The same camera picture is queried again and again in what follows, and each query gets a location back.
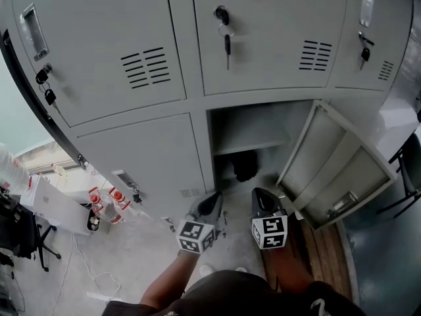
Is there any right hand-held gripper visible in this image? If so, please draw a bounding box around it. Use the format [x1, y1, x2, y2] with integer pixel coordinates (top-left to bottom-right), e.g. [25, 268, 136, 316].
[251, 187, 289, 251]

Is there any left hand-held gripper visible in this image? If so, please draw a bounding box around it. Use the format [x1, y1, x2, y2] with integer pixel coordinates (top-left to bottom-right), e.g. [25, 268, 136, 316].
[161, 191, 228, 255]

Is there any black umbrella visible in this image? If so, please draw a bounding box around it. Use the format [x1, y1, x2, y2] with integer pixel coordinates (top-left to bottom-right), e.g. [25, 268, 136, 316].
[231, 149, 260, 183]

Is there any grey metal locker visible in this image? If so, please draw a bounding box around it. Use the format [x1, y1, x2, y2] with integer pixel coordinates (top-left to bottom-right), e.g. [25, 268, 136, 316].
[0, 0, 416, 232]

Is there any person's left forearm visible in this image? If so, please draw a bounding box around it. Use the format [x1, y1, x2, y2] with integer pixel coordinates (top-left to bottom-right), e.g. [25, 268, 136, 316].
[140, 250, 202, 309]

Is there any person's right forearm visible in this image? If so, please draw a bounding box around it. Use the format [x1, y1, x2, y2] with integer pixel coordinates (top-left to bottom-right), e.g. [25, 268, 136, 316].
[262, 244, 317, 293]

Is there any open grey locker door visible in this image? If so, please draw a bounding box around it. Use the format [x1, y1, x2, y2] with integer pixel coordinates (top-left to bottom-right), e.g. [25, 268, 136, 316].
[275, 99, 398, 231]

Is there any brown wooden slat bench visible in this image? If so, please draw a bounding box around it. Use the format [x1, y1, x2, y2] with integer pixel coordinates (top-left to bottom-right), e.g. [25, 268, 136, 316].
[261, 221, 353, 304]

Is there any person's black shirt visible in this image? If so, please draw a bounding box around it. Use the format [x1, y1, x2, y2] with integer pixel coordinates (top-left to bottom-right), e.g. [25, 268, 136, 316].
[104, 269, 366, 316]

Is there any red-capped clear water bottle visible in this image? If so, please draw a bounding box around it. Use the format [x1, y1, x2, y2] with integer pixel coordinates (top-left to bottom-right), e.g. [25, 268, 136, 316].
[87, 186, 107, 224]
[104, 186, 130, 225]

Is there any grey waste bin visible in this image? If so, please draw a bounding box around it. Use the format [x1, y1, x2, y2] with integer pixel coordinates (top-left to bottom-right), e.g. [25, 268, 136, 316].
[86, 207, 111, 236]

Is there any black office swivel chair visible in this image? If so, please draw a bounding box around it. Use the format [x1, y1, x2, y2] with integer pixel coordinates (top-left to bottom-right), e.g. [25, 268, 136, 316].
[0, 192, 62, 273]

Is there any white garment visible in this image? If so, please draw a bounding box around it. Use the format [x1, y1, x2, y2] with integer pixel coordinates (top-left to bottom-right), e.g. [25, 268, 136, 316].
[0, 142, 31, 196]

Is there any white floor cable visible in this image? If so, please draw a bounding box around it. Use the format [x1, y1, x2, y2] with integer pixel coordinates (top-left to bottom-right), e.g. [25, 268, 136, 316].
[49, 231, 123, 316]

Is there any black metal frame chair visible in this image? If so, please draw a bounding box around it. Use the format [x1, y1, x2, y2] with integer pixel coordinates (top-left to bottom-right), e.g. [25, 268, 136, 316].
[376, 132, 421, 219]

